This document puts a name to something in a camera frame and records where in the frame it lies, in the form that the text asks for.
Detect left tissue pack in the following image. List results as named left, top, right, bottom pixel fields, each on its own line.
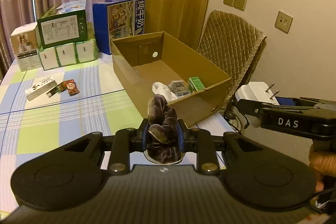
left=39, top=47, right=60, bottom=71

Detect white power adapter plug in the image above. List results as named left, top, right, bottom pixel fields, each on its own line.
left=235, top=81, right=280, bottom=128

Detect person's right hand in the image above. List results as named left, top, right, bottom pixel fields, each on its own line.
left=309, top=145, right=336, bottom=192

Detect large green white box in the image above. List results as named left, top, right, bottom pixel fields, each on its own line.
left=37, top=0, right=88, bottom=49

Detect tissue pack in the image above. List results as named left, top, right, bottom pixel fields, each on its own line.
left=39, top=47, right=60, bottom=71
left=56, top=43, right=77, bottom=67
left=75, top=38, right=98, bottom=63

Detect middle tissue pack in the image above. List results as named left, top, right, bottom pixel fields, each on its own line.
left=56, top=43, right=77, bottom=67

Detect beige wall sockets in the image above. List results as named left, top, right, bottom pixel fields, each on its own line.
left=223, top=0, right=247, bottom=11

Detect green medicine box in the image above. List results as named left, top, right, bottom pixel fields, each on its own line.
left=188, top=77, right=206, bottom=93

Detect single wall socket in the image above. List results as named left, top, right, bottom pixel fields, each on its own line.
left=274, top=11, right=293, bottom=34

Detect white beige product box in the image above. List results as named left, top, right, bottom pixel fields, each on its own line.
left=10, top=22, right=42, bottom=72

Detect blue milk carton box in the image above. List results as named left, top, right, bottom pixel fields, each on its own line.
left=92, top=0, right=146, bottom=55

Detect white long ointment box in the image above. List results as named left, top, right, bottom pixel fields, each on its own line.
left=25, top=76, right=57, bottom=101

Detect right tissue pack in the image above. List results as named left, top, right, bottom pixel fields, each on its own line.
left=75, top=38, right=98, bottom=63

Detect brown cardboard box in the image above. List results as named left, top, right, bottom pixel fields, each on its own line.
left=110, top=32, right=231, bottom=126

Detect small green snack packet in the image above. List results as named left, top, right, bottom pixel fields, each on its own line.
left=47, top=83, right=66, bottom=98

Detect silver foil sachet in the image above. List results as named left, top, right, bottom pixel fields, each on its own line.
left=168, top=80, right=190, bottom=97

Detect white towel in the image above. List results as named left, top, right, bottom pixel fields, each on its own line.
left=152, top=82, right=178, bottom=102

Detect red snack packet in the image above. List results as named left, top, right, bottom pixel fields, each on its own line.
left=63, top=79, right=80, bottom=96

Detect dark velvet scrunchie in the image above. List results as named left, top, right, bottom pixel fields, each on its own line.
left=146, top=94, right=182, bottom=165

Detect quilted brown chair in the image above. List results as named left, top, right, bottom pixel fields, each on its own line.
left=197, top=10, right=266, bottom=108

